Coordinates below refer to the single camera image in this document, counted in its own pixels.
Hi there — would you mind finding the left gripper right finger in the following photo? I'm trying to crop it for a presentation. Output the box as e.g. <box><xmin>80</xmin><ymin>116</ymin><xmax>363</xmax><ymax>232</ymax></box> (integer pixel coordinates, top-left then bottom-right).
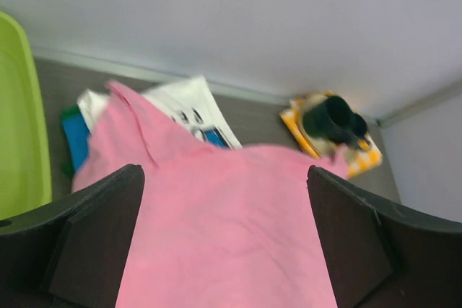
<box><xmin>308</xmin><ymin>166</ymin><xmax>393</xmax><ymax>307</ymax></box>

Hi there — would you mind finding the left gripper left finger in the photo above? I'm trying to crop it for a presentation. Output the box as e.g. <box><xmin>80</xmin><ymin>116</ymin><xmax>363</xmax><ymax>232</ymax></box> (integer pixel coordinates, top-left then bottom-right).
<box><xmin>46</xmin><ymin>164</ymin><xmax>145</xmax><ymax>307</ymax></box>

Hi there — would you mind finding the lime green plastic tub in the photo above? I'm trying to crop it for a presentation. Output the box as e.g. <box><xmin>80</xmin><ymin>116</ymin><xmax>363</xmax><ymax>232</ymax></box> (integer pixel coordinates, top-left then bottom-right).
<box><xmin>0</xmin><ymin>12</ymin><xmax>52</xmax><ymax>219</ymax></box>

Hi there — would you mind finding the beige ceramic plate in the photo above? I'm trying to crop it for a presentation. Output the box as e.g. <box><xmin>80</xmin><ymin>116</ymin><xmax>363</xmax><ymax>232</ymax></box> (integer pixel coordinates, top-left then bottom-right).
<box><xmin>295</xmin><ymin>94</ymin><xmax>372</xmax><ymax>157</ymax></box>

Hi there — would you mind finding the pink t shirt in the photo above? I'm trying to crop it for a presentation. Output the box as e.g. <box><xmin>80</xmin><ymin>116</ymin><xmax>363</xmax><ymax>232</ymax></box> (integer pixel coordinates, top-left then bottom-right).
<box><xmin>73</xmin><ymin>82</ymin><xmax>336</xmax><ymax>307</ymax></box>

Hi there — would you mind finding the dark blue mug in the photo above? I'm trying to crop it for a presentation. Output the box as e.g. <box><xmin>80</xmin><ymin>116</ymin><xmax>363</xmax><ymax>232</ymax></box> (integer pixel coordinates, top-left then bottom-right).
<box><xmin>349</xmin><ymin>113</ymin><xmax>370</xmax><ymax>149</ymax></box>

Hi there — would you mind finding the orange checkered cloth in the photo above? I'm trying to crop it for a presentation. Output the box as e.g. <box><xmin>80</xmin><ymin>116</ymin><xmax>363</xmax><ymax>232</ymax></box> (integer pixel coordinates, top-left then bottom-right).
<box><xmin>279</xmin><ymin>92</ymin><xmax>383</xmax><ymax>178</ymax></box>

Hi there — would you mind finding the dark green mug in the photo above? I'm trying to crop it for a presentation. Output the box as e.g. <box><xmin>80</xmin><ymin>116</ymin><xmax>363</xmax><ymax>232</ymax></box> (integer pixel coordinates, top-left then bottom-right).
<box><xmin>301</xmin><ymin>96</ymin><xmax>353</xmax><ymax>144</ymax></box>

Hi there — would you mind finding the green folded t shirt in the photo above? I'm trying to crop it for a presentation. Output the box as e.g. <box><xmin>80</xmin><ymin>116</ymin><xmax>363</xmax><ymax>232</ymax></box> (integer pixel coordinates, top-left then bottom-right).
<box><xmin>61</xmin><ymin>104</ymin><xmax>87</xmax><ymax>178</ymax></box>

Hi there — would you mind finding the blue folded t shirt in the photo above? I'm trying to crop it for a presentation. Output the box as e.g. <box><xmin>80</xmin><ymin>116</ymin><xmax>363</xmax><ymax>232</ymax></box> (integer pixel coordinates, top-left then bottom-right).
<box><xmin>63</xmin><ymin>114</ymin><xmax>90</xmax><ymax>172</ymax></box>

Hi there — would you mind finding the white daisy print t shirt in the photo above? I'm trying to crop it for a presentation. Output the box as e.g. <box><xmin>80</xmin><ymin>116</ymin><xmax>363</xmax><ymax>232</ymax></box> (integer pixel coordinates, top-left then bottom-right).
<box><xmin>77</xmin><ymin>76</ymin><xmax>242</xmax><ymax>159</ymax></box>

